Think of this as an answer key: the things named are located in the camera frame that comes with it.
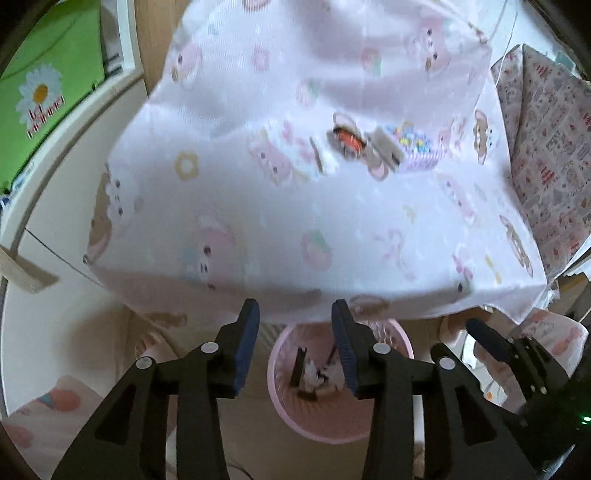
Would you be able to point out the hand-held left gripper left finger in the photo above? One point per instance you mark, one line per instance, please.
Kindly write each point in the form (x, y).
(244, 350)

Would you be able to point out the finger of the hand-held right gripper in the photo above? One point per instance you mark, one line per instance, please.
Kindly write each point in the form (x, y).
(489, 339)

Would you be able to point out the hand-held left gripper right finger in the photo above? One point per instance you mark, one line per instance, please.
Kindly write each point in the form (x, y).
(344, 350)

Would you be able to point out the large white tissue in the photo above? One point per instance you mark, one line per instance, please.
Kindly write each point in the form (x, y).
(318, 378)

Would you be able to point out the black packet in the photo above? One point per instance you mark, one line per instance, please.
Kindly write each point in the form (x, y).
(298, 367)

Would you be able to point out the pink plastic basket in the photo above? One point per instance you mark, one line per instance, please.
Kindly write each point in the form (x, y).
(323, 424)

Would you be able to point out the pink printed soft cloth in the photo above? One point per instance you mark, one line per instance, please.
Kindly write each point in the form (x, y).
(545, 330)
(41, 429)

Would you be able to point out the pink cartoon printed tablecloth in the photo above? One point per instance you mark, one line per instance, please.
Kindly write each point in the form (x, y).
(300, 221)

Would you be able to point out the white shelf unit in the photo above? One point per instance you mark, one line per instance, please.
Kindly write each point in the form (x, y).
(69, 304)

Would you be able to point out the pink patterned cloth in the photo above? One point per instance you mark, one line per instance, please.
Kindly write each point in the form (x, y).
(549, 161)

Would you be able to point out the colourful tissue pack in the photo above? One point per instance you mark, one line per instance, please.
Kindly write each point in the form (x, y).
(415, 147)

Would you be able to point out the orange thread spool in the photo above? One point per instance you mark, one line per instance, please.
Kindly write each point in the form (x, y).
(347, 138)

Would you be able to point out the curved wooden strip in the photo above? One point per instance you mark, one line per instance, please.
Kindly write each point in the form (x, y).
(27, 272)

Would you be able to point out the white chest freezer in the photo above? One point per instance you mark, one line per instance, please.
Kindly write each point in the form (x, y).
(535, 18)

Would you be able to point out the green storage box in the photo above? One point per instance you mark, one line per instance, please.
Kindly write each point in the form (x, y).
(60, 55)

